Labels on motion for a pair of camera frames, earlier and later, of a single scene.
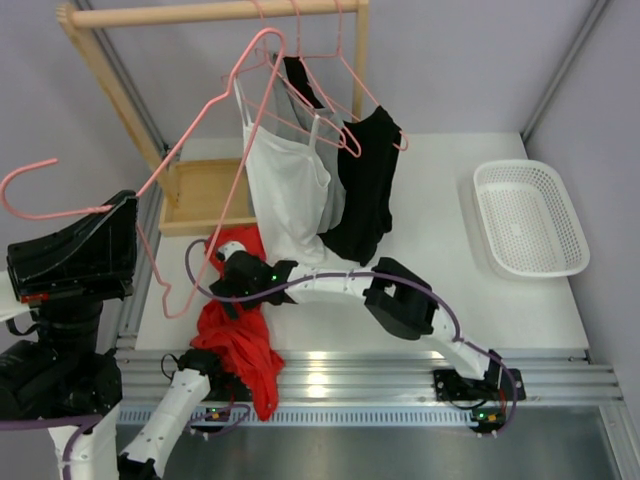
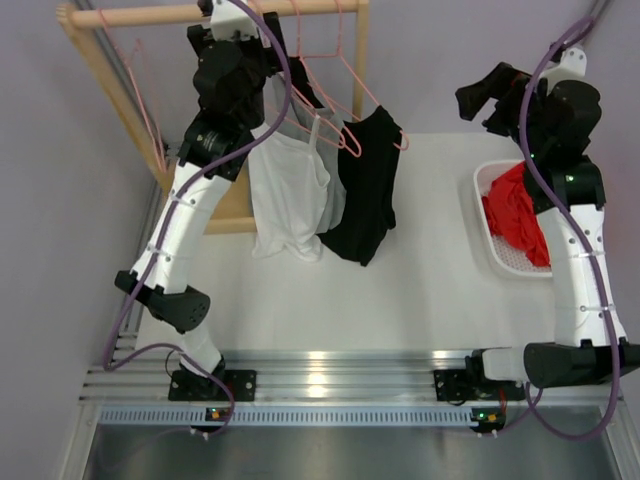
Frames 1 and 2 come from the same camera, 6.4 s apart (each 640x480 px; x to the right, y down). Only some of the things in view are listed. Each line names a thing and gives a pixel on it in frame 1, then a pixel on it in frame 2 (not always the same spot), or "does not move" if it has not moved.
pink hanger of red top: (164, 169) to (127, 65)
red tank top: (240, 343) to (512, 216)
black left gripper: (86, 263) to (269, 58)
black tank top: (367, 154) does not move
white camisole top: (289, 182) does not move
